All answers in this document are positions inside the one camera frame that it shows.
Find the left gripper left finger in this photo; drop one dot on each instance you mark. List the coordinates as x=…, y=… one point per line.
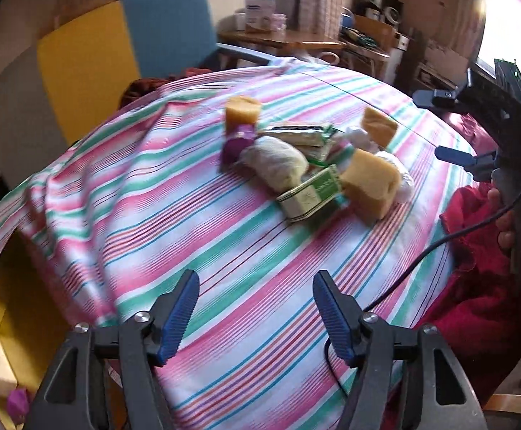
x=74, y=392

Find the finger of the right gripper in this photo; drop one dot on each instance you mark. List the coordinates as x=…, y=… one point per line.
x=441, y=98
x=459, y=157

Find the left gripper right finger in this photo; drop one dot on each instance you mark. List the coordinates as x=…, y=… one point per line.
x=435, y=391

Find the yellow sponge cube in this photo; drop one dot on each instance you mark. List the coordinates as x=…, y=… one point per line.
x=380, y=127
x=241, y=110
x=371, y=184

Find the green cracker packet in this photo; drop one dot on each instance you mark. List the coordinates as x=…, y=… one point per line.
x=308, y=135
x=306, y=199

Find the white towel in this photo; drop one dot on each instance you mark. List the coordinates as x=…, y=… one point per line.
x=279, y=164

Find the purple snack packet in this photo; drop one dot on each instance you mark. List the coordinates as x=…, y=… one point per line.
x=241, y=137
x=18, y=404

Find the person right hand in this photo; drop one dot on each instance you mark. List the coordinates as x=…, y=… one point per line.
x=506, y=233

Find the red cloth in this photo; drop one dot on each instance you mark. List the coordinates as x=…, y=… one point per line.
x=479, y=310

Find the gold open box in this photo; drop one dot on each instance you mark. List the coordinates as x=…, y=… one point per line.
x=32, y=326

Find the striped bed sheet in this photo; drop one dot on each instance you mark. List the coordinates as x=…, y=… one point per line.
x=117, y=219

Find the wooden side table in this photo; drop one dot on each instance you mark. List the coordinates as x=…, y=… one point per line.
x=283, y=42

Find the white box on table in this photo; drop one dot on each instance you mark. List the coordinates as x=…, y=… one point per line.
x=258, y=15

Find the dark red garment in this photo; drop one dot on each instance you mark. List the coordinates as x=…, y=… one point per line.
x=141, y=87

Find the grey yellow blue chair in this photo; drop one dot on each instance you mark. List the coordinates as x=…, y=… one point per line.
x=71, y=80

